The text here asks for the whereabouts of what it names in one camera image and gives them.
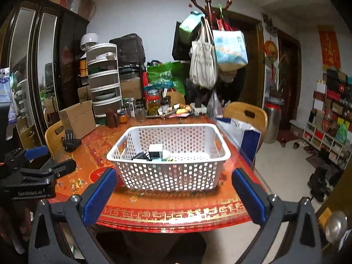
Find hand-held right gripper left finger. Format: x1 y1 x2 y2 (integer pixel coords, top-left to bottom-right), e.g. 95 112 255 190
27 167 119 264

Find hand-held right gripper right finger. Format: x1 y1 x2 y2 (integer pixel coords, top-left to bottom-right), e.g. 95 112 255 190
231 168 323 264

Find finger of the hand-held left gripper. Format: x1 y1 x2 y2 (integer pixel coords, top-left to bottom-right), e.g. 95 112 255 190
20 158 77 180
5 145 51 166

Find white power adapter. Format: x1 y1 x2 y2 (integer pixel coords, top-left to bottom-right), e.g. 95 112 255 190
148 144 163 161

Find white perforated plastic basket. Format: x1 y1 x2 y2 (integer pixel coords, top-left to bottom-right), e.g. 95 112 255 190
106 124 231 191

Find open cardboard box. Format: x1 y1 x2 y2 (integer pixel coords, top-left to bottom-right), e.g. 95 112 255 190
59 100 97 139

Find white and blue paper bag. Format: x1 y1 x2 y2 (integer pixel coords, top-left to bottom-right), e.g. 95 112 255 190
216 117 262 168

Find brown ceramic jar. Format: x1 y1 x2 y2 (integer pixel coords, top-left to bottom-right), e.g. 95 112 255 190
106 108 119 128

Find black boots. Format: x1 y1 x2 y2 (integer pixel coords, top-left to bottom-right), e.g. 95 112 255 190
307 167 333 202

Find stainless steel canister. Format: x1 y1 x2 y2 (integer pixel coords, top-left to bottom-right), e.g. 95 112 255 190
263 100 282 144

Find white cube shelf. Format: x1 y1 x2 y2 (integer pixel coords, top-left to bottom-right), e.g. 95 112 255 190
302 121 352 169

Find white plastic drawer tower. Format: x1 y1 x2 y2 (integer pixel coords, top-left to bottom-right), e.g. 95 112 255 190
86 43 123 119

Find black glass-door cabinet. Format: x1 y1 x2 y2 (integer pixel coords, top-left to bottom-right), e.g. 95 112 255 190
0 0 90 149

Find clear plastic bag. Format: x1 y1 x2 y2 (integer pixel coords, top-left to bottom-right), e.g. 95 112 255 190
207 89 224 119

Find white power strip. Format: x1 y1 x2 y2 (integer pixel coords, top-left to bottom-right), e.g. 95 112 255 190
190 103 207 115

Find brown cardboard carton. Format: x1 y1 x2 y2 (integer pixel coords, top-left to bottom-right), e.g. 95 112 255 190
119 77 143 100

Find red-lidded glass jar of olives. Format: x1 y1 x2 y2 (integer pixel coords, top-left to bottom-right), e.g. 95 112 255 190
146 89 161 116

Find potted plant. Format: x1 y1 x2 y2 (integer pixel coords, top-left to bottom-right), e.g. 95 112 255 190
268 55 286 103

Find white fan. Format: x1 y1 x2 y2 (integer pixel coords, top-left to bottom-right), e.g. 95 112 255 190
80 33 99 51

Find stack of gift boxes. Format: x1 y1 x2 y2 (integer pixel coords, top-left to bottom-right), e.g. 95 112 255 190
309 67 352 132

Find black covered crate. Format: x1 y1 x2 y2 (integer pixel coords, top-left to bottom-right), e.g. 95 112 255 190
109 33 146 66

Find green shopping bag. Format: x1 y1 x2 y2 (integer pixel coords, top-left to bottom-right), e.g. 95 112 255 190
147 61 186 95

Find beige canvas tote bag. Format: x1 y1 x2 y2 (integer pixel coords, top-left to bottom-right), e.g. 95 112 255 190
190 16 218 90

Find red fan-shaped door ornament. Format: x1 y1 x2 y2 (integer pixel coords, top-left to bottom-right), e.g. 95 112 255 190
264 40 279 61

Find teal printed bag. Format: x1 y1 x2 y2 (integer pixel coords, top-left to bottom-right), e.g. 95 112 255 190
212 30 248 72

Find red wrapped packages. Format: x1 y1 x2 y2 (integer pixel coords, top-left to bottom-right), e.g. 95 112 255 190
60 0 97 21

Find green paper bag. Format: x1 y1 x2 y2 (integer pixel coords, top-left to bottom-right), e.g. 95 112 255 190
179 11 205 42

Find wooden coat rack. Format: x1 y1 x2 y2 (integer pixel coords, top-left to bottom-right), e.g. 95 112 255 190
190 0 233 31

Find wooden chair with handle hole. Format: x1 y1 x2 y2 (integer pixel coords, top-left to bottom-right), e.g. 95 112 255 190
44 120 66 158
222 102 268 143
165 91 186 105

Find black clamp mount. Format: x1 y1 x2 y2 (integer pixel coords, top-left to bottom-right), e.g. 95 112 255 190
62 129 82 152

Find red wall scroll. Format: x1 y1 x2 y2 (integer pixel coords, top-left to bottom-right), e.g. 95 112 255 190
317 25 341 70

